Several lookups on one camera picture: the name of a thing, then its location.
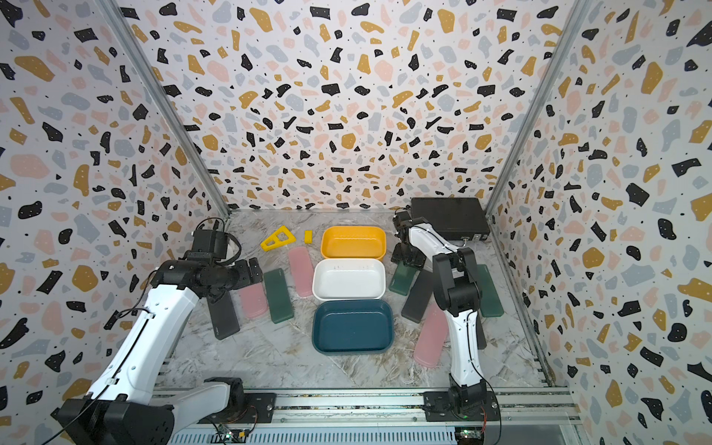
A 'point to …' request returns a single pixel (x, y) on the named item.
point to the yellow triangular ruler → (273, 237)
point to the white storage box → (349, 279)
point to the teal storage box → (352, 327)
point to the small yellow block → (308, 236)
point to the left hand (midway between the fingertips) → (248, 275)
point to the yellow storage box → (353, 242)
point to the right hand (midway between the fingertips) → (405, 262)
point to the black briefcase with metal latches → (456, 218)
